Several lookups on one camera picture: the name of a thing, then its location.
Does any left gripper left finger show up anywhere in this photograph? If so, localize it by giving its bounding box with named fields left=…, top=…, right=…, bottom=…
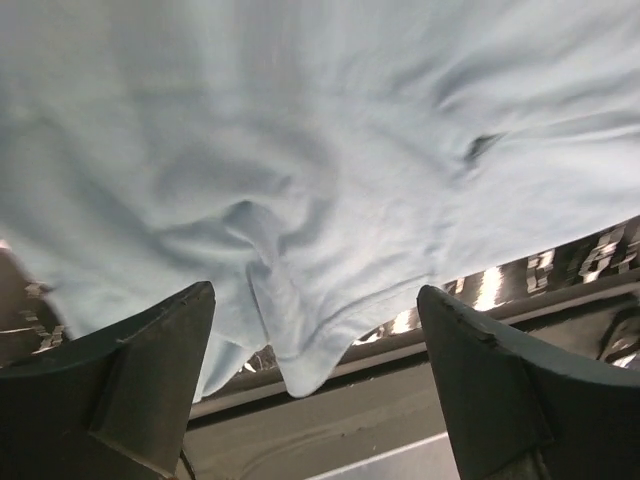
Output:
left=1, top=282, right=216, bottom=480

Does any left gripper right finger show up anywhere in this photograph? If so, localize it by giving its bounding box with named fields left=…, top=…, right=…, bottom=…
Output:
left=417, top=285, right=639, bottom=479

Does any grey-blue t shirt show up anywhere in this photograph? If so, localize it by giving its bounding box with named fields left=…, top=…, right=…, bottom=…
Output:
left=1, top=1, right=639, bottom=397

